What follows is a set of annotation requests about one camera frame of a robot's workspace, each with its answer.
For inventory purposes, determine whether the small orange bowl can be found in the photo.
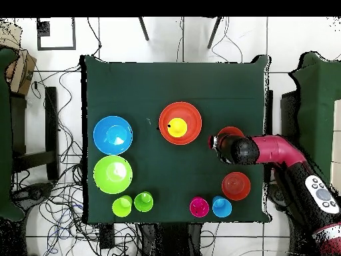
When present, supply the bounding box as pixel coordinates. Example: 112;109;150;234
216;126;245;139
221;171;251;201

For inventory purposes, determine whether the yellow cup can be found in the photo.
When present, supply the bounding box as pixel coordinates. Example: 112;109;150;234
167;117;188;139

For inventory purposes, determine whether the large orange bowl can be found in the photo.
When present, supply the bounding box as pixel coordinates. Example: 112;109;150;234
159;101;203;145

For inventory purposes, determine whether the white block stack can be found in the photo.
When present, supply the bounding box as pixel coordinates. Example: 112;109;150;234
329;99;341;193

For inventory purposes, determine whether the blue cup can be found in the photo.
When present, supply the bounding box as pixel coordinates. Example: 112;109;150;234
212;195;233;218

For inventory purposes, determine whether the pink cup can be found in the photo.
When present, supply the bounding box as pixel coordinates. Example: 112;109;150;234
189;196;210;218

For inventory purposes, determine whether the grey chair base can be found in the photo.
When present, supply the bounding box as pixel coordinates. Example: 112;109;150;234
267;183;291;211

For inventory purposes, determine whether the blue bowl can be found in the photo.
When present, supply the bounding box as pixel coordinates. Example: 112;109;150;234
93;115;133;156

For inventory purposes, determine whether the lime green bowl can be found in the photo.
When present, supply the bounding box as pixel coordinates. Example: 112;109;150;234
93;155;133;195

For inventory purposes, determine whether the dark green side tablecloth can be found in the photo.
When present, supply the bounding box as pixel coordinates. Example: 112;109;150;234
288;51;341;187
0;47;26;222

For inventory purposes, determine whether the lime green cup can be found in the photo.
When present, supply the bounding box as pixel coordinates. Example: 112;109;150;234
112;195;133;218

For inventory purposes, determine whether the black tripod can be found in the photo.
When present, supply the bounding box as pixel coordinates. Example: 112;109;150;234
137;17;223;49

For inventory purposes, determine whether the black power strip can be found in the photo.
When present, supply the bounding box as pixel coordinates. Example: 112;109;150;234
99;223;116;249

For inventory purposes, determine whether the grey stand base with knob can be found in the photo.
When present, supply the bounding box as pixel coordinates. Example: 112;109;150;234
11;183;55;211

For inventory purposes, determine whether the cardboard box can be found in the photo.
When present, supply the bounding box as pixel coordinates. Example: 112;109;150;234
0;22;37;95

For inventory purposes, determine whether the black bench frame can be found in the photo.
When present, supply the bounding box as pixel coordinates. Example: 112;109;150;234
266;89;300;139
10;86;60;182

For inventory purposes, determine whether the black cable tangle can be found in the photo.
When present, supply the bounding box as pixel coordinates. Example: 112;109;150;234
26;63;142;256

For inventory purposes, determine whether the black square floor frame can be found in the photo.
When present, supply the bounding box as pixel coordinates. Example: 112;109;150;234
36;17;77;51

